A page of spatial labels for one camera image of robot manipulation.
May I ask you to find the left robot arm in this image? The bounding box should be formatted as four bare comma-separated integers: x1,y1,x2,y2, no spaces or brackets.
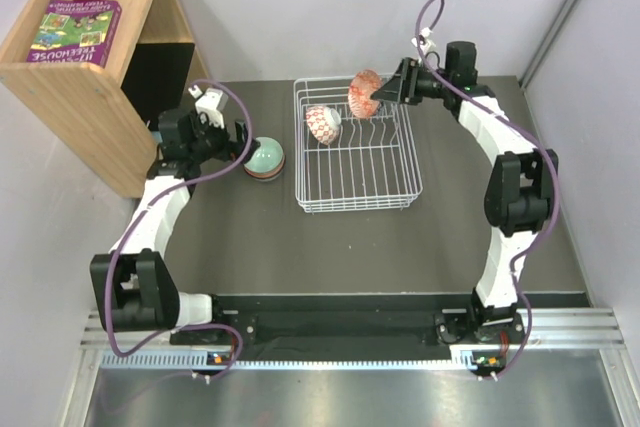
90,108,258,344

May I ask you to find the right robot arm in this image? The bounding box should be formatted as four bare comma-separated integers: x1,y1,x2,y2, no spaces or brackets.
369,41,558,343

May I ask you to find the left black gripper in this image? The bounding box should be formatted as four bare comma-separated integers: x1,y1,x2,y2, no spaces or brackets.
188,110,259,165

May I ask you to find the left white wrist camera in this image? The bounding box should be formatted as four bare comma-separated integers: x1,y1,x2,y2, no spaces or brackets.
188,86,228,128

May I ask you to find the wooden shelf unit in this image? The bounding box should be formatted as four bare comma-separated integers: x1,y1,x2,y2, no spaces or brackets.
1,0,195,198

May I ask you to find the white wire dish rack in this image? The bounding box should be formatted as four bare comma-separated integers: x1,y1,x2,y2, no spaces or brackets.
293,77,423,213

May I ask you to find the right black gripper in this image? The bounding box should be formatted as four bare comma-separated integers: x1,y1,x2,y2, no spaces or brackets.
370,60,452,108

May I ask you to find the aluminium rail frame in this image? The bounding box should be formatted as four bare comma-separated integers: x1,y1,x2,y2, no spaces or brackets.
83,308,624,375

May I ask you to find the red patterned white bowl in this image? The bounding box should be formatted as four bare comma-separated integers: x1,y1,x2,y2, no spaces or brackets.
305,105,342,146

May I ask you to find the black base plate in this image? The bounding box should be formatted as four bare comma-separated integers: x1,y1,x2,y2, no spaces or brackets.
169,292,529,361

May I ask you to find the pale green bowl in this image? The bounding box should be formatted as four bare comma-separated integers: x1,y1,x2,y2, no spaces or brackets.
244,137,285,176

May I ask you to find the orange red patterned bowl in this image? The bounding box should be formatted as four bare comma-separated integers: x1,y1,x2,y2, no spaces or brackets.
348,69,382,119

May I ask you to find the purple treehouse book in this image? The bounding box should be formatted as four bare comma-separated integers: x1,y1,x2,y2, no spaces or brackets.
26,0,122,67

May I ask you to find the dark bottom bowls stack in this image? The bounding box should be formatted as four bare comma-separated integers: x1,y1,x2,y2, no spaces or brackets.
244,165,284,182

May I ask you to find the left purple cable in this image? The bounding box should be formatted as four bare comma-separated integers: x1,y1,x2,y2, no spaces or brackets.
102,78,254,382

